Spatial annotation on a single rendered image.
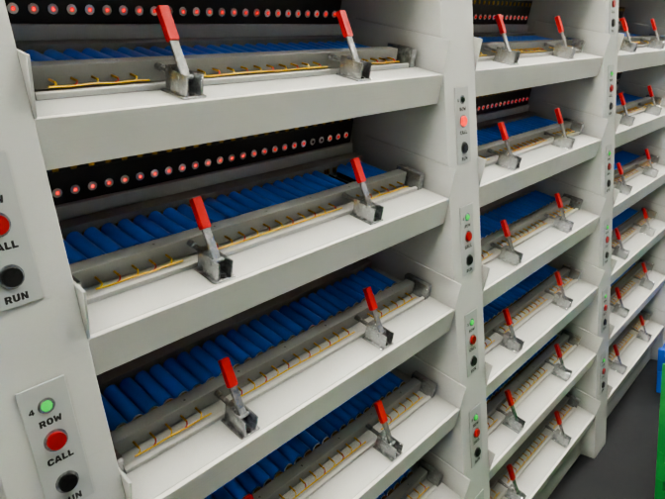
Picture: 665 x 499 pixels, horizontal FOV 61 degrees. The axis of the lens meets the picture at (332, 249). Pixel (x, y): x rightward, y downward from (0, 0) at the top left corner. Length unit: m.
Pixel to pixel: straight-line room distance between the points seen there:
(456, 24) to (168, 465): 0.74
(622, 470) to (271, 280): 1.41
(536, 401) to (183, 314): 1.04
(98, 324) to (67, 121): 0.19
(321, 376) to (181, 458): 0.22
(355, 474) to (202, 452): 0.31
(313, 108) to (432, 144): 0.29
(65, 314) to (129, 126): 0.18
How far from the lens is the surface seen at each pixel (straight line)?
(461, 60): 0.97
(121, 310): 0.59
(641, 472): 1.90
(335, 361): 0.83
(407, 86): 0.85
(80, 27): 0.74
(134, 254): 0.64
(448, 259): 0.98
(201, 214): 0.64
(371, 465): 0.96
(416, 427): 1.03
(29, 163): 0.52
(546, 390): 1.53
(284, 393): 0.77
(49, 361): 0.55
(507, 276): 1.16
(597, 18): 1.57
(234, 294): 0.64
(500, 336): 1.32
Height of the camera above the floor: 1.11
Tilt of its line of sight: 16 degrees down
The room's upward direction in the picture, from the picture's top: 6 degrees counter-clockwise
